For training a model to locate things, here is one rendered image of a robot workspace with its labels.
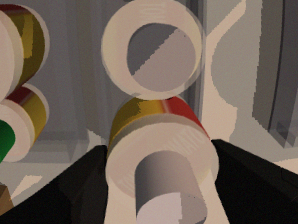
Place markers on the cream jar with yellow and red label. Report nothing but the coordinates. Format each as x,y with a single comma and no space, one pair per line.
161,162
153,49

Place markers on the brown cube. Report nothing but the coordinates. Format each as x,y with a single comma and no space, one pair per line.
5,200

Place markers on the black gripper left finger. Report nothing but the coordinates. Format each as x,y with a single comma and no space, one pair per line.
79,195

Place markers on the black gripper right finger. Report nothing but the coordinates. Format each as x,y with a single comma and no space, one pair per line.
253,190

